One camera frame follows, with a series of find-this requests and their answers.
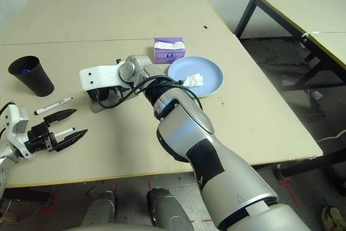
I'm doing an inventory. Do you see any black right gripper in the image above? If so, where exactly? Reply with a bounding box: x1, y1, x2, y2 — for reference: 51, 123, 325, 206
107, 85, 122, 101

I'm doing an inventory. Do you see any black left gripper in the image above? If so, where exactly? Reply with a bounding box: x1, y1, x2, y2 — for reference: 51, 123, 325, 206
28, 109, 89, 154

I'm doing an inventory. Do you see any white marker with blue cap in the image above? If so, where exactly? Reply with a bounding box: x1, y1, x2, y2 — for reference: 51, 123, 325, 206
52, 126, 77, 138

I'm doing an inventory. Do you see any grey glasses case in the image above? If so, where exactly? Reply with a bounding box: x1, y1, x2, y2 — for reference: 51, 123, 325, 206
88, 86, 143, 114

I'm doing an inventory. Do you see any white marker with black cap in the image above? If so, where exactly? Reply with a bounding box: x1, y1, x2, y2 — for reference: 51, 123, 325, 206
34, 96, 75, 116

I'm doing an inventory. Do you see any white tissue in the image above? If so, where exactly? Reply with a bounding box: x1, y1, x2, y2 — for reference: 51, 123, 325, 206
182, 72, 204, 88

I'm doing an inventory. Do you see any blue plate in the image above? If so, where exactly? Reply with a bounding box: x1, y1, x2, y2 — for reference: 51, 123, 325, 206
168, 56, 225, 98

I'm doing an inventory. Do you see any black plastic cup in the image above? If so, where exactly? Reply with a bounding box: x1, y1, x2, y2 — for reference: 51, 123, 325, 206
8, 55, 55, 97

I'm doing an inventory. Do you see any purple tissue pack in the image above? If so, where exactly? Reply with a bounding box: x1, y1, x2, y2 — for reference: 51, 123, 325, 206
152, 37, 187, 64

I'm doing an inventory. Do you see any grey robot left leg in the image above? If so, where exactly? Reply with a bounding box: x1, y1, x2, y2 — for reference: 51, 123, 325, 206
81, 190, 118, 226

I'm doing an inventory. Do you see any grey robot leg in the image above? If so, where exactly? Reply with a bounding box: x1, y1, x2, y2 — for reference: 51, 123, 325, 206
81, 190, 118, 226
147, 187, 194, 231

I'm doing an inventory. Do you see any brown wooden piece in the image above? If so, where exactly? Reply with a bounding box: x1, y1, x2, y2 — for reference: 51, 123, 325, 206
0, 209, 17, 223

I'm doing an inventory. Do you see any grey robot torso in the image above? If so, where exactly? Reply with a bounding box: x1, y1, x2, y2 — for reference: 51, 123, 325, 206
64, 222, 155, 231

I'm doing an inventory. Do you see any grey robot right leg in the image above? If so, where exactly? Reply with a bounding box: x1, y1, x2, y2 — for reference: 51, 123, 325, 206
147, 187, 194, 231

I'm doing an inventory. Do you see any side table with black legs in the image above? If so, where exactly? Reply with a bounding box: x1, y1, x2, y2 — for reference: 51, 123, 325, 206
234, 0, 346, 91

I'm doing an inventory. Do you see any bystander shoe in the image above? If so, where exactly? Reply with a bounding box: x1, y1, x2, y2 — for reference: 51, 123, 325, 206
321, 205, 346, 231

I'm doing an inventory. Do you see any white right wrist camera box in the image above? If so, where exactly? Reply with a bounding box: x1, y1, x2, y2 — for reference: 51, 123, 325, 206
79, 65, 124, 91

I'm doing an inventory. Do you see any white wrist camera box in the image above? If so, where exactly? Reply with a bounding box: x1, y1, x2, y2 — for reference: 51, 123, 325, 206
79, 65, 124, 91
4, 103, 30, 159

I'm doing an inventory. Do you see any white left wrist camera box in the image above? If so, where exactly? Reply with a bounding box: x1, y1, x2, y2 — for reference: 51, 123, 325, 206
4, 103, 30, 159

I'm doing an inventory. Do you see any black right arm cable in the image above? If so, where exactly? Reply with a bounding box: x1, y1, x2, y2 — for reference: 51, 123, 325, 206
96, 76, 203, 110

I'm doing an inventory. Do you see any black table frame foot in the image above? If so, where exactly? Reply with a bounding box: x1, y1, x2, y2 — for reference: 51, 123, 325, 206
250, 148, 346, 179
2, 187, 54, 209

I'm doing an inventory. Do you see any white cable on floor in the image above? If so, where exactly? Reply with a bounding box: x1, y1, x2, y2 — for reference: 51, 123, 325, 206
316, 127, 346, 142

